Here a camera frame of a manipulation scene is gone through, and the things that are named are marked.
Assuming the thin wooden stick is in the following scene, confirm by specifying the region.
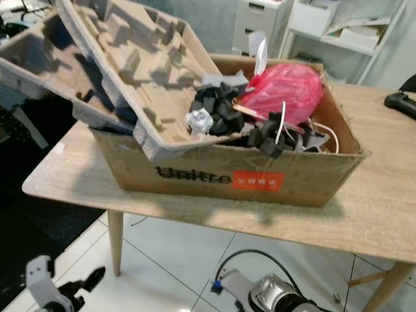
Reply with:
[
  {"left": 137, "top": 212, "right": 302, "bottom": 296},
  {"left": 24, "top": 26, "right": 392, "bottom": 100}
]
[{"left": 233, "top": 103, "right": 267, "bottom": 123}]

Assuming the grey plastic piece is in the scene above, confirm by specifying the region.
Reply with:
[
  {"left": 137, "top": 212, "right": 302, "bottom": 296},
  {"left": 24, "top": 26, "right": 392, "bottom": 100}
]
[{"left": 292, "top": 127, "right": 329, "bottom": 153}]

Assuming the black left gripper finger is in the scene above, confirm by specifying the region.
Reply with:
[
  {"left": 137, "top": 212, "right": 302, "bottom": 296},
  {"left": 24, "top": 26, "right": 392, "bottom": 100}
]
[
  {"left": 68, "top": 266, "right": 105, "bottom": 289},
  {"left": 77, "top": 273, "right": 106, "bottom": 296}
]

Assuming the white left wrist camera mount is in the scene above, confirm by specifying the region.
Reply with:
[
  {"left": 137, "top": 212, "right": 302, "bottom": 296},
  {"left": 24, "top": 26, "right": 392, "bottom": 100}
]
[{"left": 26, "top": 255, "right": 57, "bottom": 306}]

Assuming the grey moulded pulp tray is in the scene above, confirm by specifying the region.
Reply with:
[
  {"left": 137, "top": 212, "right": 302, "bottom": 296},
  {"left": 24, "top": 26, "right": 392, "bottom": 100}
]
[
  {"left": 0, "top": 13, "right": 150, "bottom": 134},
  {"left": 55, "top": 0, "right": 241, "bottom": 163}
]

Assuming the thin white cable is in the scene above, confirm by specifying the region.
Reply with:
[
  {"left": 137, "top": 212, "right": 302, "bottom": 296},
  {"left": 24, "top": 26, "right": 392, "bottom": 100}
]
[{"left": 278, "top": 101, "right": 340, "bottom": 153}]

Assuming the white storage box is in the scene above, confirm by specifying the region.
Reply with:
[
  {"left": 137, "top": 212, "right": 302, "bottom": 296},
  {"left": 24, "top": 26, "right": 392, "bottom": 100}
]
[{"left": 289, "top": 0, "right": 339, "bottom": 38}]

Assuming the light wooden table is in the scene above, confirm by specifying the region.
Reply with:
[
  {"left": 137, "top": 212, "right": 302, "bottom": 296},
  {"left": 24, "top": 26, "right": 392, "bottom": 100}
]
[{"left": 23, "top": 83, "right": 416, "bottom": 312}]

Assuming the black handheld controller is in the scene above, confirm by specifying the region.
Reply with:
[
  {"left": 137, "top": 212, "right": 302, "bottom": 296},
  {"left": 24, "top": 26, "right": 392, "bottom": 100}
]
[{"left": 383, "top": 91, "right": 416, "bottom": 122}]

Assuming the red plastic bag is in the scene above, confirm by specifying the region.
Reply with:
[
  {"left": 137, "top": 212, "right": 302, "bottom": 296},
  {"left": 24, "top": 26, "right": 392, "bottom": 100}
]
[{"left": 240, "top": 63, "right": 324, "bottom": 126}]

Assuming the black chair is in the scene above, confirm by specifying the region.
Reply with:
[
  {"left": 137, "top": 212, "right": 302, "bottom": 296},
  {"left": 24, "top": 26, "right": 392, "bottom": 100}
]
[{"left": 398, "top": 73, "right": 416, "bottom": 93}]

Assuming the brown cardboard box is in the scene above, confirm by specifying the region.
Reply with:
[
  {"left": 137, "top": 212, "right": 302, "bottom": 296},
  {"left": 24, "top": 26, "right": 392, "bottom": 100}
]
[{"left": 91, "top": 53, "right": 368, "bottom": 209}]

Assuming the flat beige box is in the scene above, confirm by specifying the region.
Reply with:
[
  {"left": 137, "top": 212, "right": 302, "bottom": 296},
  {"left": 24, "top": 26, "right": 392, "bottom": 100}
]
[{"left": 338, "top": 25, "right": 385, "bottom": 53}]

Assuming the crumpled white paper ball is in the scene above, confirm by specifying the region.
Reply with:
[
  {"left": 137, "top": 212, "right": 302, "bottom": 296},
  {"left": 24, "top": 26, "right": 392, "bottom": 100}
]
[{"left": 185, "top": 109, "right": 215, "bottom": 136}]

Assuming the grey foam piece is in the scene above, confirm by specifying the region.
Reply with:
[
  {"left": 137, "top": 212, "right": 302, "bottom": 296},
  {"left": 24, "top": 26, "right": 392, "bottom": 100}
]
[{"left": 201, "top": 73, "right": 249, "bottom": 88}]

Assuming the black floor mat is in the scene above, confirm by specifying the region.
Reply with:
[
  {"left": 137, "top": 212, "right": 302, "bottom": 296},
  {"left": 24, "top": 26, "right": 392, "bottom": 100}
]
[{"left": 0, "top": 84, "right": 108, "bottom": 309}]

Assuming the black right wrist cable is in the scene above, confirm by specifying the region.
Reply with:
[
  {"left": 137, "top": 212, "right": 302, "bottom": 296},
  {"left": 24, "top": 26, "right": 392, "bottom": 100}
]
[{"left": 213, "top": 249, "right": 309, "bottom": 306}]

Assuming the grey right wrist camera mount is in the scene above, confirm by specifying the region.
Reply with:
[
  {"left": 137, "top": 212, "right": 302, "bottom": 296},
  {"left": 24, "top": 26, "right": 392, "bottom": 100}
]
[{"left": 211, "top": 270, "right": 254, "bottom": 306}]

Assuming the white shelf unit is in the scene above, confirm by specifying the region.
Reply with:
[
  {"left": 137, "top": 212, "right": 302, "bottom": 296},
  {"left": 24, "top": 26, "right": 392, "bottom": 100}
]
[{"left": 278, "top": 0, "right": 409, "bottom": 85}]

